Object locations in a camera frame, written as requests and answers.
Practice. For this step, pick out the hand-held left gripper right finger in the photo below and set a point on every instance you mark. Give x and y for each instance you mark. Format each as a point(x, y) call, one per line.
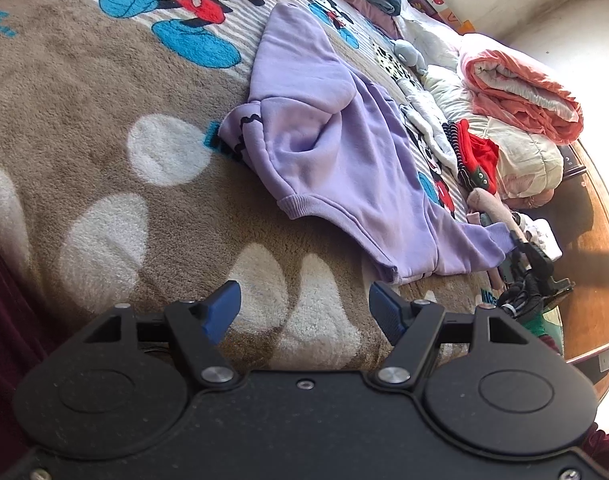
point(387, 312)

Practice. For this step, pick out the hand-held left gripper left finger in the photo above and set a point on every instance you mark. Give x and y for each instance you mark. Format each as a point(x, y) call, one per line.
point(220, 311)

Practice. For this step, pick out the purple sweatshirt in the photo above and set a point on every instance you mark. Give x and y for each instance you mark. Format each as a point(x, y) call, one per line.
point(344, 160)

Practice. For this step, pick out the white crumpled cloth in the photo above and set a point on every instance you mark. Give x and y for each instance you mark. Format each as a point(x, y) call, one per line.
point(542, 236)

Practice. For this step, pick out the pink plush toy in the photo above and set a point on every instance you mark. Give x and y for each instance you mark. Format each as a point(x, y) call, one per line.
point(492, 207)

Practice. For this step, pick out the black box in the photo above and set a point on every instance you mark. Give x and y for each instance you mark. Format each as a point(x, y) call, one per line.
point(570, 159)

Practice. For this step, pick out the red garment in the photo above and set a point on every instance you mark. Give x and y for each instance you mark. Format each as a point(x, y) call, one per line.
point(477, 157)

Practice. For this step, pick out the black dotted fabric strip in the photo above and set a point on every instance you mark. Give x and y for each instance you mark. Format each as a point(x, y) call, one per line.
point(454, 146)

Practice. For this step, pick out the brown cartoon printed blanket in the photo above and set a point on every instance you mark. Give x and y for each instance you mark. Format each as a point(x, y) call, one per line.
point(109, 160)

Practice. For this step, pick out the white small garment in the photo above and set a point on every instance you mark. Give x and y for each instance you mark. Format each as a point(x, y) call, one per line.
point(432, 120)

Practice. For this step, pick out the pink folded quilt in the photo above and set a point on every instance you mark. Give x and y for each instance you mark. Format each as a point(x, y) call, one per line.
point(522, 87)

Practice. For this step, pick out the person's maroon clothing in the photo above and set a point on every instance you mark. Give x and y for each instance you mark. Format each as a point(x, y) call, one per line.
point(7, 360)

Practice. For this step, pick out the grey plush toy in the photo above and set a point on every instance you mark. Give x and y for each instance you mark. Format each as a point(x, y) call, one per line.
point(409, 55)

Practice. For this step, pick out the wooden bed frame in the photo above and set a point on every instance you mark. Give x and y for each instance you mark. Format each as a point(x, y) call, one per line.
point(592, 260)

